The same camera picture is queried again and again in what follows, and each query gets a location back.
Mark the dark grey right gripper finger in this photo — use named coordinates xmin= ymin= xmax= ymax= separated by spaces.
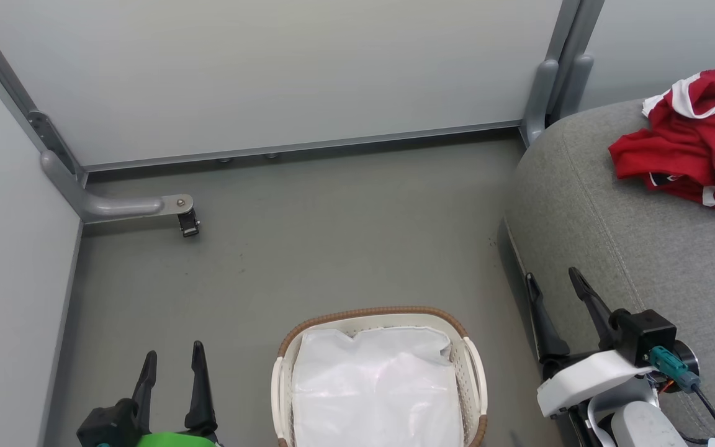
xmin=567 ymin=267 xmax=628 ymax=348
xmin=524 ymin=272 xmax=572 ymax=364

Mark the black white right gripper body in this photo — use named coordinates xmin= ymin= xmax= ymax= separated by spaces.
xmin=536 ymin=309 xmax=701 ymax=420

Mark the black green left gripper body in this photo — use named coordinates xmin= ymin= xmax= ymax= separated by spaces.
xmin=76 ymin=397 xmax=222 ymax=447

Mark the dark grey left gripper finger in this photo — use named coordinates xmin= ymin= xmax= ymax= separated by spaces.
xmin=184 ymin=340 xmax=218 ymax=435
xmin=131 ymin=351 xmax=158 ymax=429

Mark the red jersey with white stripe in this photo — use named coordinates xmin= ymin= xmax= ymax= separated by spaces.
xmin=608 ymin=70 xmax=715 ymax=214

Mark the white basket with brown rim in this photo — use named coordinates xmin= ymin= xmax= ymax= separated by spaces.
xmin=271 ymin=305 xmax=488 ymax=447

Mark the white basket liner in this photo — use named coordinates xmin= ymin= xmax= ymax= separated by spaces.
xmin=291 ymin=326 xmax=465 ymax=447

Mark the grey fabric sofa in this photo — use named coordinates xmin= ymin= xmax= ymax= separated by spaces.
xmin=503 ymin=99 xmax=715 ymax=447

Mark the black partition foot caster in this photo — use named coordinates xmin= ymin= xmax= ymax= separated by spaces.
xmin=178 ymin=208 xmax=200 ymax=238

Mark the teal right cable connector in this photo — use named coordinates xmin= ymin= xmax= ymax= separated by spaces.
xmin=649 ymin=346 xmax=701 ymax=392

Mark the grey partition corner post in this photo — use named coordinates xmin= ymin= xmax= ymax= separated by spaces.
xmin=519 ymin=0 xmax=606 ymax=148

